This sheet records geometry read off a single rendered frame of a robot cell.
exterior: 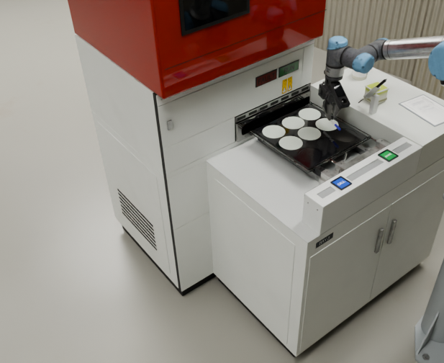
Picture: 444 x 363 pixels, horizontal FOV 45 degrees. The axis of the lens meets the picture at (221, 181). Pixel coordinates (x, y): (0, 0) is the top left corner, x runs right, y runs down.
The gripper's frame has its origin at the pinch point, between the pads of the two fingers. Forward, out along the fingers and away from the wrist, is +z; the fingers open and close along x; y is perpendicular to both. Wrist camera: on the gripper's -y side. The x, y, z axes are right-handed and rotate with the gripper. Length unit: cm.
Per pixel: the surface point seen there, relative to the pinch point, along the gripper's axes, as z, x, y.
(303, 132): 5.7, 11.9, 2.4
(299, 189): 13.8, 25.5, -22.1
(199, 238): 58, 61, 8
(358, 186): 0.5, 13.0, -42.8
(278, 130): 5.7, 21.2, 8.1
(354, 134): 5.8, -7.6, -7.0
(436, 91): 86, -163, 114
